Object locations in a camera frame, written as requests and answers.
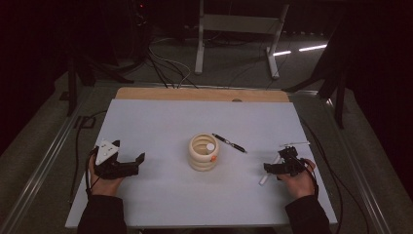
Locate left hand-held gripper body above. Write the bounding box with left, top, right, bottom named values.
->
left=94, top=139, right=140, bottom=180

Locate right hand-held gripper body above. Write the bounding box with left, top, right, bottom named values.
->
left=278, top=140, right=311, bottom=177

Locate white pen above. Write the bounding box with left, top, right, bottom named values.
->
left=258, top=154, right=282, bottom=186

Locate black pen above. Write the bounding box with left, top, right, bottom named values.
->
left=211, top=133, right=247, bottom=154

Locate cream ringed pen holder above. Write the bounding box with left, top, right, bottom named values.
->
left=188, top=133, right=220, bottom=173

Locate person's left hand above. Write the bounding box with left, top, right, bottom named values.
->
left=88, top=154, right=125, bottom=198

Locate person's right hand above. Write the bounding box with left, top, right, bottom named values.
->
left=276, top=158, right=317, bottom=200

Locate white table mat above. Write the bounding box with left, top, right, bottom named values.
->
left=64, top=98, right=339, bottom=229

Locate black metal stand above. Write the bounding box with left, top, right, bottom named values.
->
left=66, top=58, right=134, bottom=117
left=282, top=13, right=355, bottom=130

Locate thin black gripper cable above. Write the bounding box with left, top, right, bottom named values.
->
left=85, top=146, right=100, bottom=198
left=293, top=155, right=320, bottom=198

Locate long black cable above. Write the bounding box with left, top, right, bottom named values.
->
left=68, top=109, right=108, bottom=204
left=300, top=117, right=371, bottom=234

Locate metal floor rail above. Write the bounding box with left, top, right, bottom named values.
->
left=324, top=97, right=394, bottom=234
left=0, top=87, right=95, bottom=234

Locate white floor cable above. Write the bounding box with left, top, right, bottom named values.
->
left=148, top=38, right=193, bottom=90

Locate white desk frame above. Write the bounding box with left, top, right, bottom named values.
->
left=194, top=0, right=290, bottom=80

